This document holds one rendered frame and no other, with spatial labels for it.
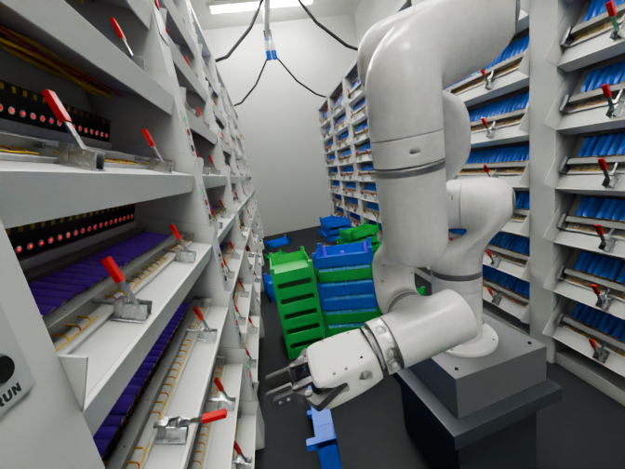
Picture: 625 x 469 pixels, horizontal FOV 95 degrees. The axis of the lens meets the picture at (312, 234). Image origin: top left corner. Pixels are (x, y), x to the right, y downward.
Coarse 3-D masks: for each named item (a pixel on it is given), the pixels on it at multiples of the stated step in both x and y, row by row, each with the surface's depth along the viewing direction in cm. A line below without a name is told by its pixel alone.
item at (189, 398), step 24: (192, 288) 83; (216, 312) 82; (192, 336) 68; (192, 360) 60; (192, 384) 53; (168, 408) 47; (192, 408) 48; (144, 432) 42; (192, 432) 44; (168, 456) 40
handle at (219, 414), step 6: (204, 414) 43; (210, 414) 43; (216, 414) 43; (222, 414) 43; (186, 420) 43; (192, 420) 43; (198, 420) 43; (204, 420) 42; (210, 420) 43; (216, 420) 43; (180, 426) 42
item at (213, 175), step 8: (200, 160) 86; (200, 168) 86; (208, 168) 101; (216, 168) 127; (224, 168) 144; (208, 176) 98; (216, 176) 114; (224, 176) 138; (208, 184) 101; (216, 184) 117; (224, 184) 142
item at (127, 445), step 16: (192, 304) 78; (192, 320) 73; (176, 336) 63; (176, 352) 58; (160, 368) 52; (160, 384) 49; (144, 400) 45; (144, 416) 42; (160, 416) 44; (128, 432) 40; (128, 448) 37; (112, 464) 35
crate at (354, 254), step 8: (368, 240) 157; (320, 248) 162; (328, 248) 163; (336, 248) 162; (344, 248) 161; (352, 248) 161; (360, 248) 160; (368, 248) 139; (312, 256) 145; (320, 256) 163; (328, 256) 161; (336, 256) 143; (344, 256) 142; (352, 256) 141; (360, 256) 141; (368, 256) 140; (320, 264) 145; (328, 264) 144; (336, 264) 144; (344, 264) 143; (352, 264) 143
